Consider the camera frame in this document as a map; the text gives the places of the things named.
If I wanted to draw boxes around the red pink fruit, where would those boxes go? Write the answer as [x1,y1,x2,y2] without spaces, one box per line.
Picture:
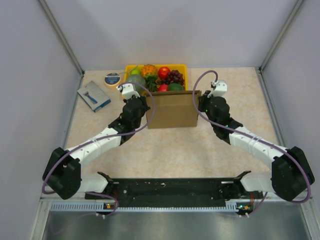
[157,84,169,92]

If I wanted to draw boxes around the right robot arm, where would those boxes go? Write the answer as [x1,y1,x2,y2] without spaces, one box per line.
[197,90,315,202]

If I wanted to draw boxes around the yellow plastic tray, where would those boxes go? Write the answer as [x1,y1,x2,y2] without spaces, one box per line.
[119,64,188,99]

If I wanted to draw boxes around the right aluminium frame post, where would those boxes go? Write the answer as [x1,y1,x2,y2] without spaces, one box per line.
[258,0,306,74]

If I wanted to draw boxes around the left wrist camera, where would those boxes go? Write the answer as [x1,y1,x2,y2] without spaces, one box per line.
[116,82,140,100]

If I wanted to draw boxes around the green avocado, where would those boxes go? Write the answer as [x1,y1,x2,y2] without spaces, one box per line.
[168,83,185,91]

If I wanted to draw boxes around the brown cardboard box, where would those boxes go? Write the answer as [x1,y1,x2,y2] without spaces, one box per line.
[145,90,202,129]

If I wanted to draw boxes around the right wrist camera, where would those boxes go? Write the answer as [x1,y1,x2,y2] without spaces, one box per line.
[210,80,228,97]

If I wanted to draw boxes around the red apple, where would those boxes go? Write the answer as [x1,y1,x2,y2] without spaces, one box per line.
[158,66,171,80]

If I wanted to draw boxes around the aluminium frame post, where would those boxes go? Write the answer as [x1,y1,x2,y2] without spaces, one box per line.
[258,0,306,74]
[36,0,85,76]

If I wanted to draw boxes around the blue razor package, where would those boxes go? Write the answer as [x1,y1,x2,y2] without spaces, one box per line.
[77,81,111,112]

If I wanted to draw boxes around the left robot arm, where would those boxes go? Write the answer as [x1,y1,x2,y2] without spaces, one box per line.
[42,96,150,200]

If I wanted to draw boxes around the white slotted cable duct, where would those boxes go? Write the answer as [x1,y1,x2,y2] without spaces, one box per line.
[50,201,239,213]

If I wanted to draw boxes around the tape roll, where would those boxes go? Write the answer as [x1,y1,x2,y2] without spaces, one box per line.
[104,72,122,88]

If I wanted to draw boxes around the green netted melon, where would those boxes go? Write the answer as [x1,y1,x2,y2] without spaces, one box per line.
[126,74,146,94]

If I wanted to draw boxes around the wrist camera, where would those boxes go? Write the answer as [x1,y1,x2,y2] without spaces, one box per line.
[210,80,228,97]
[116,82,140,100]

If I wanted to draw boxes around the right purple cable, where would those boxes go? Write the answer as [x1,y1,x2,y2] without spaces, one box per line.
[192,69,312,216]

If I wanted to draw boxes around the purple grape bunch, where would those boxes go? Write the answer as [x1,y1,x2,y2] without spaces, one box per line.
[156,70,185,86]

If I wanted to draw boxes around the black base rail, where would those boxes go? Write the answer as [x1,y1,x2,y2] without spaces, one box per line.
[84,177,265,208]

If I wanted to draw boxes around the left aluminium frame post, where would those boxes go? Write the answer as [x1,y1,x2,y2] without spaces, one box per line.
[36,0,85,76]

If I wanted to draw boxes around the green pineapple leaves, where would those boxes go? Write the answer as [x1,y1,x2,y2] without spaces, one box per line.
[145,75,158,92]

